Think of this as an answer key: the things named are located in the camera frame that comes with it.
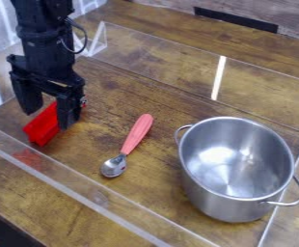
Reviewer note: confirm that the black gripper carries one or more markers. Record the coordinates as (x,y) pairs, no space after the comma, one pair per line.
(43,69)

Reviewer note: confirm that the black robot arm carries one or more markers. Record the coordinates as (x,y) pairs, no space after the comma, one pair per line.
(41,15)

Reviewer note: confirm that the silver steel pot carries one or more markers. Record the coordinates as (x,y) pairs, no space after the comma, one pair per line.
(236,167)

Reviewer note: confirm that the red rectangular block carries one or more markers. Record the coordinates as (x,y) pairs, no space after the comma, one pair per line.
(41,129)

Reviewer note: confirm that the clear acrylic front barrier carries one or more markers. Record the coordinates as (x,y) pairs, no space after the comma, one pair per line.
(132,216)

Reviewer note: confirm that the black strip on table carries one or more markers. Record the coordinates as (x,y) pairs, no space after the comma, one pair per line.
(239,20)

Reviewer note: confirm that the clear acrylic triangle bracket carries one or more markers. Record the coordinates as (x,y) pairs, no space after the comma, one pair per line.
(95,44)

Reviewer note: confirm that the spoon with pink handle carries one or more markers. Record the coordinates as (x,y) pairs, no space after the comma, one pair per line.
(116,165)

